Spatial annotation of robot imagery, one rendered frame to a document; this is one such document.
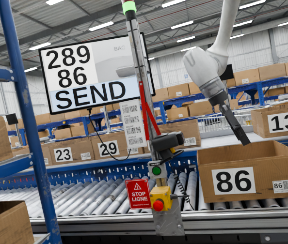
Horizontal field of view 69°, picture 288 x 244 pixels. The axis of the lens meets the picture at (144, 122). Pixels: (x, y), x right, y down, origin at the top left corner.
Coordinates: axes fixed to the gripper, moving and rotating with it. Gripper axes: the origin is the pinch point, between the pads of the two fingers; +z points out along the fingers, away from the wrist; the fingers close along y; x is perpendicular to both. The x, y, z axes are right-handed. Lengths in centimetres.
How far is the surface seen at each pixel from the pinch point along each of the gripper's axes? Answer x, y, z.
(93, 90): -44, 6, -49
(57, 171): -127, -44, -29
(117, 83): -34, 2, -47
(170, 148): -24.6, 14.0, -11.2
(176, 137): -20.4, 16.3, -14.0
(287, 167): 8.8, 0.5, 18.2
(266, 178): -0.1, 0.8, 19.0
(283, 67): 199, -501, 9
